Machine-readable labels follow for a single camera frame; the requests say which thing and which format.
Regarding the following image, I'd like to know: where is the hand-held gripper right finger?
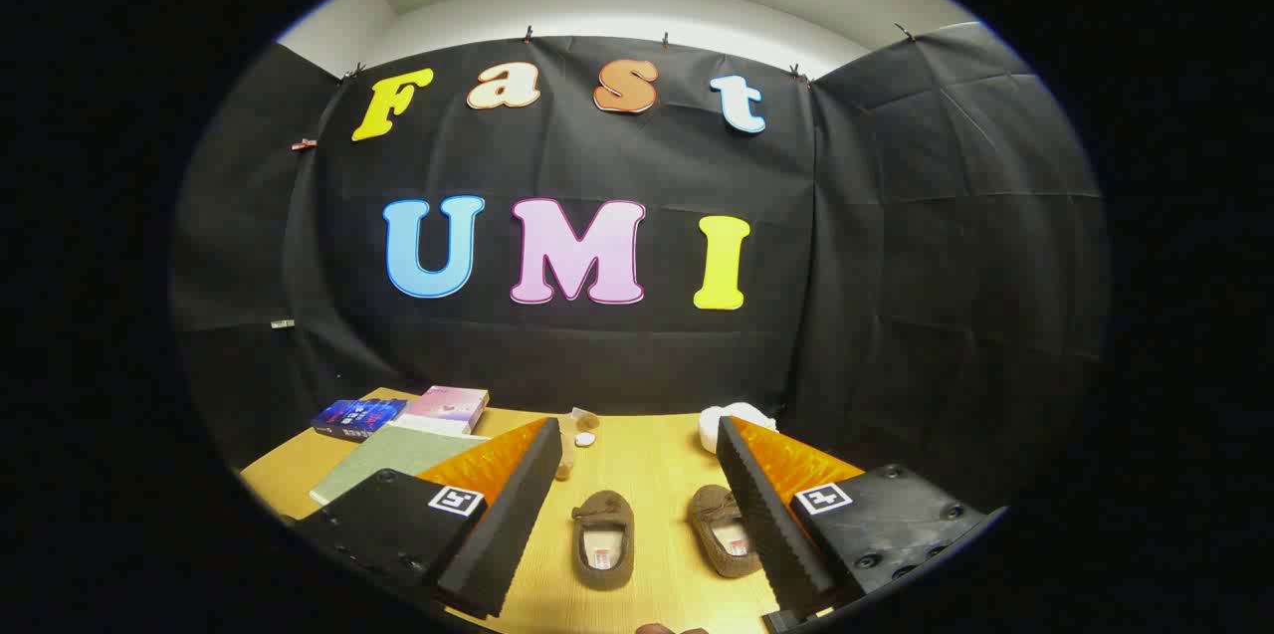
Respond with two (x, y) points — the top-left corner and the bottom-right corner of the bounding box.
(717, 415), (1006, 634)

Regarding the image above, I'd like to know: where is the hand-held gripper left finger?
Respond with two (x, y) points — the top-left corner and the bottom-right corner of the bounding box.
(289, 417), (563, 620)

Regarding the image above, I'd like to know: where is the brown fuzzy shoe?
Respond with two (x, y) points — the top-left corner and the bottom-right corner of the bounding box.
(570, 490), (636, 591)
(687, 485), (762, 579)

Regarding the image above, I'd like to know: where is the green fabric storage box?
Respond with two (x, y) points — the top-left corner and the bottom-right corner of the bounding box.
(309, 425), (491, 508)

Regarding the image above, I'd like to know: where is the blue box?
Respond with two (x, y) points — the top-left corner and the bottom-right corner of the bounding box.
(311, 398), (409, 441)

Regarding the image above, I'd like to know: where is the bread-shaped plush toy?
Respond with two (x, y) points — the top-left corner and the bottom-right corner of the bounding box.
(555, 407), (601, 482)

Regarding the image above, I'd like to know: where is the white plush toy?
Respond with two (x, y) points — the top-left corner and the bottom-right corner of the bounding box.
(697, 402), (779, 456)

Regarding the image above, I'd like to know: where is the pink book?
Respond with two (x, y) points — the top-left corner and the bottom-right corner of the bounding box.
(398, 385), (491, 436)

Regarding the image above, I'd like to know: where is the black backdrop cloth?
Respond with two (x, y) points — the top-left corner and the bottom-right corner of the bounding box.
(169, 22), (1111, 516)

